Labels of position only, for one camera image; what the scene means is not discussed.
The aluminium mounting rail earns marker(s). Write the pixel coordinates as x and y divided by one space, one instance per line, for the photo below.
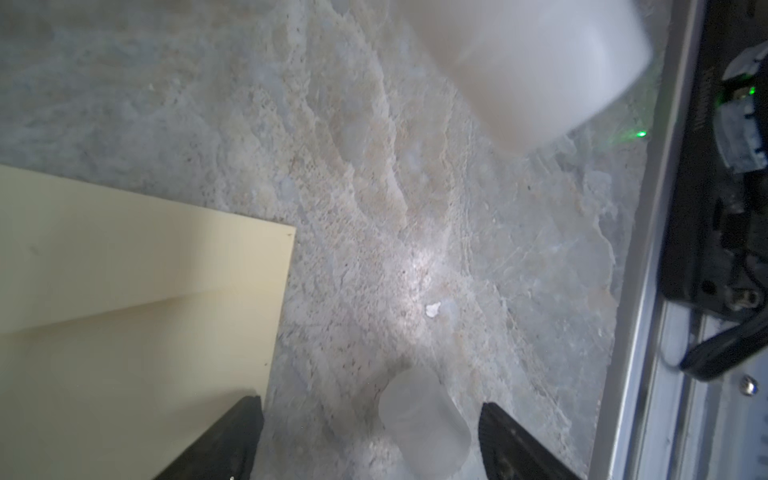
656 422

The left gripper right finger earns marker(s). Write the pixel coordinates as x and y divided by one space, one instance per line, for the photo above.
509 451

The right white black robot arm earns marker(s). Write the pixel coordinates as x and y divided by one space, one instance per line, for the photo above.
532 71

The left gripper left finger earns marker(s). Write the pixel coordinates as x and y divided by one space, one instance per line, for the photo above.
224 451

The yellow manila envelope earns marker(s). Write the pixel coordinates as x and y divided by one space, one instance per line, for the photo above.
129 325

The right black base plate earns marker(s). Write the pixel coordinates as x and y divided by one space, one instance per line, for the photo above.
714 258

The white glue stick cap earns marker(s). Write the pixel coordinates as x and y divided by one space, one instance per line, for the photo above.
425 424

